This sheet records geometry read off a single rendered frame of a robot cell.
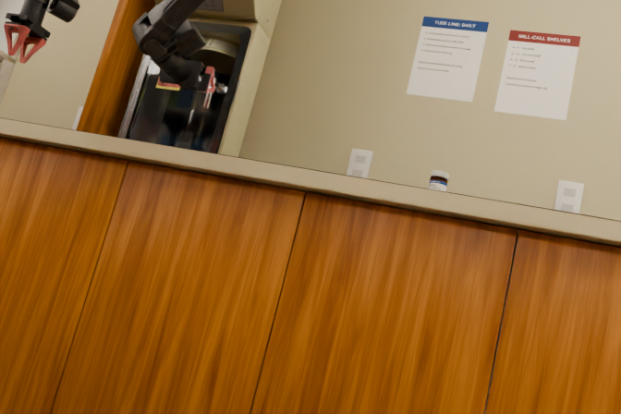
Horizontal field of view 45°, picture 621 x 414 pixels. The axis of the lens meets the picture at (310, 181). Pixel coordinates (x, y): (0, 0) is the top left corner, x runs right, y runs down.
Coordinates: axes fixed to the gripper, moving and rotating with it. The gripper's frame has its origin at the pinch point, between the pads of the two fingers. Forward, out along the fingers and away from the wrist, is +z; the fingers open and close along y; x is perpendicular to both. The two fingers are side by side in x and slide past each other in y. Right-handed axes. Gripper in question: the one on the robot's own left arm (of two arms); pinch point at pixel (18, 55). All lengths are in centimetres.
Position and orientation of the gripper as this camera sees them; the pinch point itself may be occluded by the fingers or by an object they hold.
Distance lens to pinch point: 205.0
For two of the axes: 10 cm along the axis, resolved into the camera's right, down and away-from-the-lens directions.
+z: -2.4, 9.5, -2.1
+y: 2.8, 2.8, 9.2
